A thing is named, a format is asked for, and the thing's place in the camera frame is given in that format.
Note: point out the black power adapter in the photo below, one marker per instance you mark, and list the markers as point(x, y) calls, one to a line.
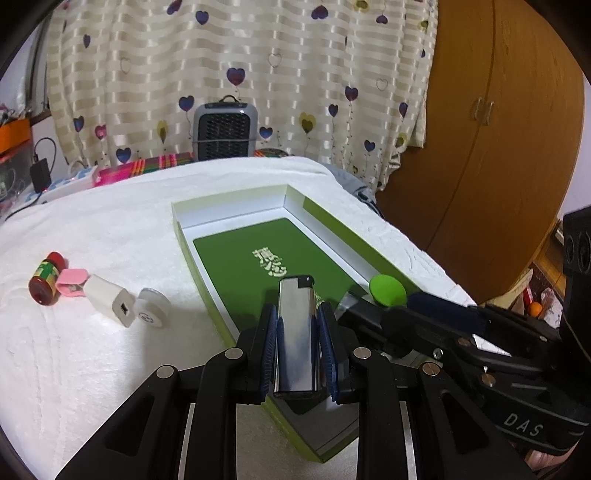
point(40, 175)

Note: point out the orange lid storage box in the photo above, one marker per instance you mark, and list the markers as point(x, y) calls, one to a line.
point(14, 136)

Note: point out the green round pad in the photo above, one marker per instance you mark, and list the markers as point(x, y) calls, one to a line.
point(388, 290)

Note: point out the clear storage container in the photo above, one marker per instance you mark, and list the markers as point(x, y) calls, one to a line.
point(11, 175)

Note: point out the heart print curtain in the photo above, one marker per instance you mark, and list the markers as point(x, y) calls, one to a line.
point(277, 55)

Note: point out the pink clip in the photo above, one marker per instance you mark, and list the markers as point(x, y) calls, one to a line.
point(71, 281)

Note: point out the white ribbed wheel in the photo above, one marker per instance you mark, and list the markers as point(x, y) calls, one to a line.
point(152, 309)

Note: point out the white charger plug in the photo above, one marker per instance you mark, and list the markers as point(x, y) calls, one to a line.
point(108, 297)

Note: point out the white power strip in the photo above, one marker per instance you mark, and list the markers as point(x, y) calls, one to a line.
point(69, 182)

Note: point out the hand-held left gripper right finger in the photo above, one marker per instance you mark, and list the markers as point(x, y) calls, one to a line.
point(325, 350)

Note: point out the grey portable heater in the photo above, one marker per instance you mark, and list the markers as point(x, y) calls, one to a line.
point(224, 131)

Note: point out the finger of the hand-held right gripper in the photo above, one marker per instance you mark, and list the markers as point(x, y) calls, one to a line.
point(443, 310)
point(415, 337)

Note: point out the colourful plaid cloth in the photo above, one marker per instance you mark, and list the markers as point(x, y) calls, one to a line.
point(152, 166)

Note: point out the grey cloth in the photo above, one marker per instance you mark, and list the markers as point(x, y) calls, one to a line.
point(358, 189)

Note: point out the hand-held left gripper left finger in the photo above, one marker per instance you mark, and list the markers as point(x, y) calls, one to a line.
point(270, 346)

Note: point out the green cardboard box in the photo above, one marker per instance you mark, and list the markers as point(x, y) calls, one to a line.
point(332, 221)

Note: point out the small orange ball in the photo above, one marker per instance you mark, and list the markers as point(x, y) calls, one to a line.
point(534, 308)

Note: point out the silver lighter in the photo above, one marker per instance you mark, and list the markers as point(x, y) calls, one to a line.
point(295, 332)

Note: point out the small red bottle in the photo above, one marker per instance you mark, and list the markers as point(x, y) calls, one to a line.
point(44, 281)

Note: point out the wooden wardrobe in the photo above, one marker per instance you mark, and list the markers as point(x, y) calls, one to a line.
point(508, 161)

